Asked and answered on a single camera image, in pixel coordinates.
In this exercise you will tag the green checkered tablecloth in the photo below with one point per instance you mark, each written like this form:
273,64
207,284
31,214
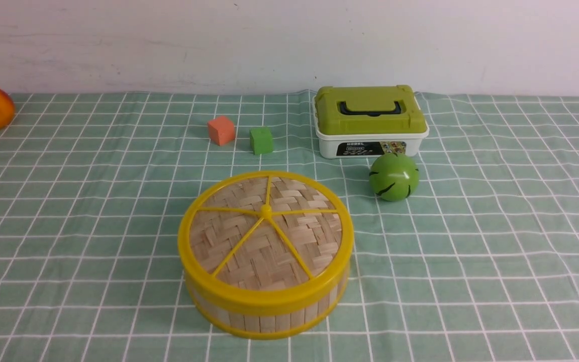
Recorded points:
480,264

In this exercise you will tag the yellow bamboo steamer basket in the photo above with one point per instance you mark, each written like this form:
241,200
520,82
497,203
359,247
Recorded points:
278,326

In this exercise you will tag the green and white toy box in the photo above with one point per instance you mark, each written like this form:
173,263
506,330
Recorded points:
368,121

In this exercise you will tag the orange foam cube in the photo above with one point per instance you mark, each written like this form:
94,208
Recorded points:
221,130

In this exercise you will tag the green foam cube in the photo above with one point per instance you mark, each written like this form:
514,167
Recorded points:
261,140

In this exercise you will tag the green toy watermelon ball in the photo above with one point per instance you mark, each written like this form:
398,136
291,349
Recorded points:
394,177

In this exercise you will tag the yellow woven bamboo steamer lid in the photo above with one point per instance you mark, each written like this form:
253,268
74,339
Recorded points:
266,243

